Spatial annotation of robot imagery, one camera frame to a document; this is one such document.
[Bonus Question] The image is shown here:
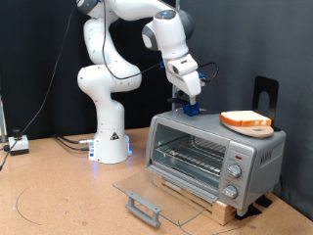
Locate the plain black base cable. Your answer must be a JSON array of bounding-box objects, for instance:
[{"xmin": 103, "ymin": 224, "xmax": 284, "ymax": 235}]
[{"xmin": 54, "ymin": 136, "xmax": 92, "ymax": 152}]

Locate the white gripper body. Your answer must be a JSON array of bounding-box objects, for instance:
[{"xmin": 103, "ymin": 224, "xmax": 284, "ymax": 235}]
[{"xmin": 165, "ymin": 67, "xmax": 203, "ymax": 98}]

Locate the round wooden cutting board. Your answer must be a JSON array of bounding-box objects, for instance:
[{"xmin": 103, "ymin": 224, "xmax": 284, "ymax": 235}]
[{"xmin": 220, "ymin": 120, "xmax": 275, "ymax": 139}]

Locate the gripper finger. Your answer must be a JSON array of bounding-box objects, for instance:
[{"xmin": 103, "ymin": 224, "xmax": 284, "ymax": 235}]
[{"xmin": 187, "ymin": 93, "xmax": 199, "ymax": 106}]

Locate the small blue block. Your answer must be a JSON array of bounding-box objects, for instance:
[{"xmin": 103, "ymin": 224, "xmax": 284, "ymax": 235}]
[{"xmin": 167, "ymin": 97, "xmax": 216, "ymax": 118}]

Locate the long black camera cable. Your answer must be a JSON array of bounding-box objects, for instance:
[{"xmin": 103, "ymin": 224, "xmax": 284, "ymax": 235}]
[{"xmin": 0, "ymin": 0, "xmax": 220, "ymax": 172}]

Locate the black base cable silver connector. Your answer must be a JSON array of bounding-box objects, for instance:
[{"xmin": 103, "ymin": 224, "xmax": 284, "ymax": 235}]
[{"xmin": 52, "ymin": 132, "xmax": 96, "ymax": 145}]

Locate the metal wire oven rack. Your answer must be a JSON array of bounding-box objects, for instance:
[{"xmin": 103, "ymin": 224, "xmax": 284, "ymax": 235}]
[{"xmin": 155, "ymin": 135, "xmax": 228, "ymax": 177}]

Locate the white emergency stop button box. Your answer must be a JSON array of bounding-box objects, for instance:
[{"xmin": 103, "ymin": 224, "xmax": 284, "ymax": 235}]
[{"xmin": 8, "ymin": 128, "xmax": 30, "ymax": 157}]

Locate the vertical metal pole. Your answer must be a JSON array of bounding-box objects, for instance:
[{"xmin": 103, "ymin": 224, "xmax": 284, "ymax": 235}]
[{"xmin": 171, "ymin": 0, "xmax": 181, "ymax": 111}]

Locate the grey metal frame post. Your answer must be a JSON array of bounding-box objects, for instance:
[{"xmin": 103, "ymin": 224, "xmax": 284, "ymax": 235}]
[{"xmin": 0, "ymin": 94, "xmax": 7, "ymax": 143}]

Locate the wooden slatted block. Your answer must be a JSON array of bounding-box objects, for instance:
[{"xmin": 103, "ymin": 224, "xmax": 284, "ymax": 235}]
[{"xmin": 152, "ymin": 167, "xmax": 238, "ymax": 227}]

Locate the silver toaster oven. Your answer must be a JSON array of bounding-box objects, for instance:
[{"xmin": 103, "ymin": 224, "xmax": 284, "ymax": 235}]
[{"xmin": 145, "ymin": 107, "xmax": 288, "ymax": 216}]

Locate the white bread slice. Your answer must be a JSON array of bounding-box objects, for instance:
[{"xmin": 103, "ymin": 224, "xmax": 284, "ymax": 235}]
[{"xmin": 219, "ymin": 110, "xmax": 273, "ymax": 127}]

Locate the silver oven knob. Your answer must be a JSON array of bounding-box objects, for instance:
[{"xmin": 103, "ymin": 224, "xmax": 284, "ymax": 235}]
[
  {"xmin": 222, "ymin": 184, "xmax": 239, "ymax": 200},
  {"xmin": 227, "ymin": 163, "xmax": 243, "ymax": 179}
]

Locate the black foam pad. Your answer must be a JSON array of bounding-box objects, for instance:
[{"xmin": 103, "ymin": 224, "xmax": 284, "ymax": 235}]
[
  {"xmin": 234, "ymin": 204, "xmax": 263, "ymax": 221},
  {"xmin": 255, "ymin": 195, "xmax": 273, "ymax": 209}
]

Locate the wrist camera blue mount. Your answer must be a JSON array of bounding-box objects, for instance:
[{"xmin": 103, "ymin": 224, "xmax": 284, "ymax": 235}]
[{"xmin": 196, "ymin": 70, "xmax": 207, "ymax": 88}]

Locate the glass oven door grey handle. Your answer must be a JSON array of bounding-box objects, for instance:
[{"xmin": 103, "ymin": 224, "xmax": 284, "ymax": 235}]
[{"xmin": 112, "ymin": 164, "xmax": 220, "ymax": 228}]

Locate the black metal bookend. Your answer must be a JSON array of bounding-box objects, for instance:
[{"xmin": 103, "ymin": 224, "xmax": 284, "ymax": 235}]
[{"xmin": 251, "ymin": 75, "xmax": 282, "ymax": 132}]

